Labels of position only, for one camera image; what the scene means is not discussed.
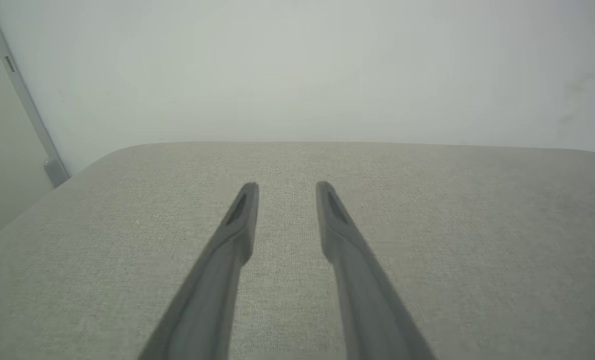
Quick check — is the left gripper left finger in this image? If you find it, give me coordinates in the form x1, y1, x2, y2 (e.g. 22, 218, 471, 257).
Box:
137, 181, 260, 360

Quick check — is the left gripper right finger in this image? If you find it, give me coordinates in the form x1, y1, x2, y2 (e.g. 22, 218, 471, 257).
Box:
315, 180, 436, 360

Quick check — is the grey metal pipe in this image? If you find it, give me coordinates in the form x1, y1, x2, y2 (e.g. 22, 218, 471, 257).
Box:
0, 0, 71, 189

